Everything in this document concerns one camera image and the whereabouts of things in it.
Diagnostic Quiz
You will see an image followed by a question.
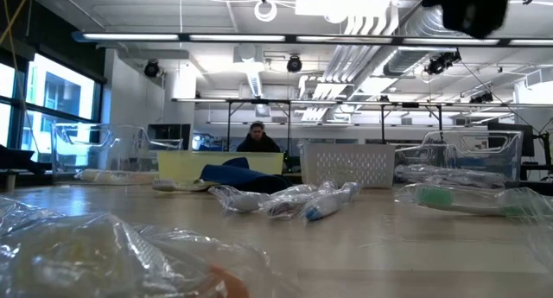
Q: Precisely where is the purple toothbrush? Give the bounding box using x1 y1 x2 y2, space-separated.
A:
395 163 506 183
425 171 507 189

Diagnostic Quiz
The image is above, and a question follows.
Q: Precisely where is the blue plastic scoop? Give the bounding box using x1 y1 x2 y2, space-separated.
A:
199 156 293 195

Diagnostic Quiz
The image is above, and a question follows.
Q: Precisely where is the black monitor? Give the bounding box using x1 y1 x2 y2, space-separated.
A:
486 120 536 158
146 123 193 152

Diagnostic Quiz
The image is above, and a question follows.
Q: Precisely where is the clear plastic bin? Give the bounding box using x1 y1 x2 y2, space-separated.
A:
392 129 524 187
50 123 185 182

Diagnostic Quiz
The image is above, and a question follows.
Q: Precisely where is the white perforated plastic basket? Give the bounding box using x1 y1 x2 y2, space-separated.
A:
298 141 397 189

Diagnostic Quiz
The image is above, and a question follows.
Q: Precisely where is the long ceiling light strip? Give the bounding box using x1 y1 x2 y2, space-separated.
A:
71 31 553 48

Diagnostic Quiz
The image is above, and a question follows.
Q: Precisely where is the person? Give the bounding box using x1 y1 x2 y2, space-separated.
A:
236 121 283 154

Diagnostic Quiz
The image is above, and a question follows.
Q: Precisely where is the yellow plastic bin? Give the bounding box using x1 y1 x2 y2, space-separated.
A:
156 149 285 185

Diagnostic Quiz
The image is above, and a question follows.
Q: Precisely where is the window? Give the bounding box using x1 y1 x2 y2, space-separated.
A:
0 51 105 165

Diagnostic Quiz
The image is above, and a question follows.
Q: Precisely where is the silver ventilation duct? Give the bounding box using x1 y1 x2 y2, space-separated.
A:
382 3 476 79

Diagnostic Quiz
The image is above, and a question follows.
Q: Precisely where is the white cable coil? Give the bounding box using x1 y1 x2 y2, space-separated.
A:
252 0 279 23

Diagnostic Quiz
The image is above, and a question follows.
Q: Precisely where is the distant black workstation frame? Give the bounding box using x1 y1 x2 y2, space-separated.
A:
171 97 446 157

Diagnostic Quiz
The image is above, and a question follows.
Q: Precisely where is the yellow hanging cord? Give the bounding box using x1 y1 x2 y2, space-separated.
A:
0 0 32 47

